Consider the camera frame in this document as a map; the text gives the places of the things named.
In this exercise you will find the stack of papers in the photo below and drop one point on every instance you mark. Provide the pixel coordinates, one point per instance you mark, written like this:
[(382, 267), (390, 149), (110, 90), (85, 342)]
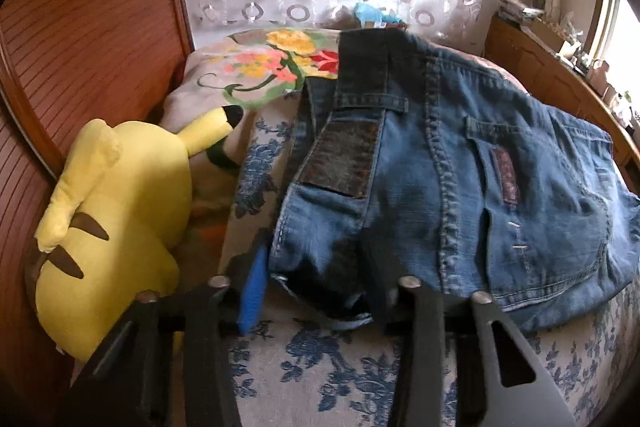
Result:
[(515, 7)]

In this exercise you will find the wooden headboard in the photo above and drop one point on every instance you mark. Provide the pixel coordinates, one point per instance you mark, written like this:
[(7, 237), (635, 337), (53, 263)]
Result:
[(75, 32)]

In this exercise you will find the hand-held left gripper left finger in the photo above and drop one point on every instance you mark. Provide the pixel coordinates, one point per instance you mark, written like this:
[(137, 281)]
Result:
[(254, 292)]

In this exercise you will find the row of small clutter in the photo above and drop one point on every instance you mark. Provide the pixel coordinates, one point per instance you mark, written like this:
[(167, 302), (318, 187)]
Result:
[(600, 77)]

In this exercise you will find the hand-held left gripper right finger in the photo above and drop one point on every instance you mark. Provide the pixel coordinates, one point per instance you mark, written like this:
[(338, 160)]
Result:
[(425, 309)]

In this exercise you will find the blue tissue pack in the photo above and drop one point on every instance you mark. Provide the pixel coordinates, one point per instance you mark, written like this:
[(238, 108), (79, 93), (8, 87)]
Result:
[(372, 14)]

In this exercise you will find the blue denim pants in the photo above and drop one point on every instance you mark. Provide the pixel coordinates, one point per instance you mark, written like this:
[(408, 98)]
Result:
[(425, 157)]

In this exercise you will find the blue floral bed sheet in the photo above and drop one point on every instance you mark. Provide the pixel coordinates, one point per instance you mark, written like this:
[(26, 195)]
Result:
[(325, 357)]

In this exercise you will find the wooden cabinet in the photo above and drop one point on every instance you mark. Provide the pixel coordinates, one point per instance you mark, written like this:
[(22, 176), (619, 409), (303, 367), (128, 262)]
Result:
[(540, 67)]

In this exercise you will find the cardboard box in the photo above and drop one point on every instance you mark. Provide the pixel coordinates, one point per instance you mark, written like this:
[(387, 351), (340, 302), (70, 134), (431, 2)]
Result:
[(547, 32)]

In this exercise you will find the yellow plush toy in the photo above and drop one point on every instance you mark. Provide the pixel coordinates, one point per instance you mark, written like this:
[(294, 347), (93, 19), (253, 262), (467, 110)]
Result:
[(125, 207)]

